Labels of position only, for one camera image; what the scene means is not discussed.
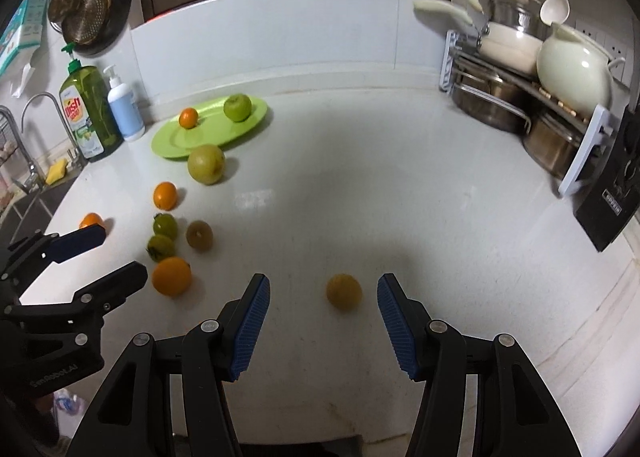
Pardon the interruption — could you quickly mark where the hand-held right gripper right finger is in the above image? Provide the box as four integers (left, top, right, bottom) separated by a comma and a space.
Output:
376, 273, 583, 457

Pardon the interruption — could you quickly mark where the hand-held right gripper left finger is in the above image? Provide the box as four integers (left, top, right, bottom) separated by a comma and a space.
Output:
65, 273, 271, 457

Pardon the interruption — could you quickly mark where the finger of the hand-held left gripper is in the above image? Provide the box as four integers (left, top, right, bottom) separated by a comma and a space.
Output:
0, 224, 107, 288
0, 261, 149, 338

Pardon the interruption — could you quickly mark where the large orange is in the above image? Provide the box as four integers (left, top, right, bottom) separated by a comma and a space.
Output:
152, 257, 193, 296

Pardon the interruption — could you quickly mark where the green tangerine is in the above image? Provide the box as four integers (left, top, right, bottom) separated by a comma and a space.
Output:
145, 234, 177, 261
152, 212, 179, 240

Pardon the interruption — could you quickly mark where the yellow round fruit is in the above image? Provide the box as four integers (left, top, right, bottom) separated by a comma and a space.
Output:
326, 273, 363, 312

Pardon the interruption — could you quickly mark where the brownish round fruit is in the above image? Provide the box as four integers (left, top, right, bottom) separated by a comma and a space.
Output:
186, 220, 215, 252

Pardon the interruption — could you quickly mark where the yellow-green pear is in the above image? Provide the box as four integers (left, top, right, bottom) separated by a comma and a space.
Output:
187, 144, 225, 185

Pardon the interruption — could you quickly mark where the green plate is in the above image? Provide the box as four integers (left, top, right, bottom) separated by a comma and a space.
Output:
151, 97, 269, 162

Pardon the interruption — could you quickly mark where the green apple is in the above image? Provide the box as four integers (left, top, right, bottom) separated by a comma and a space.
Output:
223, 94, 252, 122

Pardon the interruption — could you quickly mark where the kitchen sink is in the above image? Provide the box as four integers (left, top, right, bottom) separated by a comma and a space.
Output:
0, 177, 76, 238

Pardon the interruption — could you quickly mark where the yellow sponge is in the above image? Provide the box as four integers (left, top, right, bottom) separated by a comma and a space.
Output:
45, 160, 69, 185

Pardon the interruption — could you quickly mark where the green dish soap bottle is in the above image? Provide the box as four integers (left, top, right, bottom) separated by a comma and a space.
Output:
59, 44, 125, 161

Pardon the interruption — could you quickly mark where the white pump bottle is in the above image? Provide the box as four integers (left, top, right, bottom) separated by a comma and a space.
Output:
102, 65, 146, 142

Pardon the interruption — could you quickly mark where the teal printed box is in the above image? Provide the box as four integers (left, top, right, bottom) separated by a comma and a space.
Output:
0, 0, 51, 73

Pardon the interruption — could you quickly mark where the copper mesh strainer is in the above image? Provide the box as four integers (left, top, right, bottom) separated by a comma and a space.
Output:
48, 0, 109, 46

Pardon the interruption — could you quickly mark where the wide steel pot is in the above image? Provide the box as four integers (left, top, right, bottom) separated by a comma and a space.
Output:
452, 64, 532, 134

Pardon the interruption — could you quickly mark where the black frying pan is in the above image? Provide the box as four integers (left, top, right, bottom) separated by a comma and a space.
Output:
65, 0, 133, 57

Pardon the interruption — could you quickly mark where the small steel pot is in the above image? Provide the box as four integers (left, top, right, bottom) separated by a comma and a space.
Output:
522, 110, 592, 179

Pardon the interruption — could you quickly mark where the black appliance panel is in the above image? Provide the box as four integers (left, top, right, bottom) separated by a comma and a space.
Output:
575, 104, 640, 253

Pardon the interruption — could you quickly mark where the white pot rack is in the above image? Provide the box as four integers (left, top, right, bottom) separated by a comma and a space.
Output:
439, 30, 614, 198

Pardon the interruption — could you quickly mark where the cream saucepan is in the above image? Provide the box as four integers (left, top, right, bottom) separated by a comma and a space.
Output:
414, 0, 544, 76

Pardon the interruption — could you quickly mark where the cream casserole pot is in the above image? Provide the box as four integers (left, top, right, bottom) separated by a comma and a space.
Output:
536, 22, 627, 119

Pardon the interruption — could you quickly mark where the steel pot with cream handle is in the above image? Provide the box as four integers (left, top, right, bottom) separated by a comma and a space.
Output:
422, 0, 543, 38

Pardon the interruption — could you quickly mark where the white wall socket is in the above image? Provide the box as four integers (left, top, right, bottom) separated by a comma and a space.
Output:
575, 20, 632, 83

